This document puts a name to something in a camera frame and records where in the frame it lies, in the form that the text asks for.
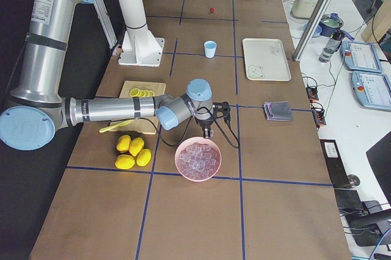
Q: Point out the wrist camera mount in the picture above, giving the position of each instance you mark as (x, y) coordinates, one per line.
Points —
(222, 110)

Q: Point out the white pedestal column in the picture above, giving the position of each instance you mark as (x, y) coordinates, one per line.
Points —
(140, 47)

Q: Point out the cream toaster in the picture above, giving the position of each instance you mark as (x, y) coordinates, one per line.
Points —
(303, 9)

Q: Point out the pile of clear ice cubes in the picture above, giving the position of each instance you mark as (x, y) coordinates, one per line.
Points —
(198, 162)

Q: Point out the lemon bottom right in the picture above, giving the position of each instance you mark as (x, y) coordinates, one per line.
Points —
(144, 157)

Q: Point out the grey purple folded cloth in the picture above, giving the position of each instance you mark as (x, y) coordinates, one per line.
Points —
(278, 111)

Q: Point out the yellow plastic knife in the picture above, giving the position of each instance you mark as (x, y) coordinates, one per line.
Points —
(118, 125)

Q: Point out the light blue cup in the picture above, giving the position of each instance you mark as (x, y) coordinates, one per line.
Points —
(210, 49)

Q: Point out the pink bowl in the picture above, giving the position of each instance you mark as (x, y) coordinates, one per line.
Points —
(199, 140)

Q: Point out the black power strip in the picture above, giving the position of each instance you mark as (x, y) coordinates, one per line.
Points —
(334, 163)

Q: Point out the blue bowl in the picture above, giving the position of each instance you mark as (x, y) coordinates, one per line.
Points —
(317, 32)

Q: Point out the lemon top right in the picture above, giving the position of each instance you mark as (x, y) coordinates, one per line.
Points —
(136, 146)

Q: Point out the yellow lemon slices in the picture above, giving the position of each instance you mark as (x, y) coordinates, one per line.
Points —
(136, 92)

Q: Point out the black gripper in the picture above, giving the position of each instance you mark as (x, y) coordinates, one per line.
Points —
(204, 124)

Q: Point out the lemon bottom left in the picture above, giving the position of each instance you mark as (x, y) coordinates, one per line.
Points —
(125, 161)

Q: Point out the lemon top left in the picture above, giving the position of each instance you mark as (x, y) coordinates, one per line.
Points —
(123, 143)

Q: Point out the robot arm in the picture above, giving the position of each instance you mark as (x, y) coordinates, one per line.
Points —
(34, 111)

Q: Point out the aluminium frame post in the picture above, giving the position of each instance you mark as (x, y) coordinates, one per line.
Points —
(314, 20)

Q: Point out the cream bear tray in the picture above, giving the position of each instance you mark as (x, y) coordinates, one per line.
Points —
(265, 60)

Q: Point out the teach pendant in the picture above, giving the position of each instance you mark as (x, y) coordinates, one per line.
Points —
(372, 90)
(360, 56)

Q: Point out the near teach pendant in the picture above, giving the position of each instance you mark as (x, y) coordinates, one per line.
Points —
(372, 90)

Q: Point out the dark blue saucepan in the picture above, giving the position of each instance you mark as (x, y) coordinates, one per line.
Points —
(329, 23)

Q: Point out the wooden cutting board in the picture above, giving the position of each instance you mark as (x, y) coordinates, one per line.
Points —
(141, 126)

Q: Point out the clear water bottle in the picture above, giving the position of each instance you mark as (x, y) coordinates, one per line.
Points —
(332, 46)

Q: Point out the far teach pendant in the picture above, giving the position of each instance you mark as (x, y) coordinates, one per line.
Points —
(360, 56)

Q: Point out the black usb hub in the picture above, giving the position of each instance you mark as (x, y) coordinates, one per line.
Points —
(316, 107)

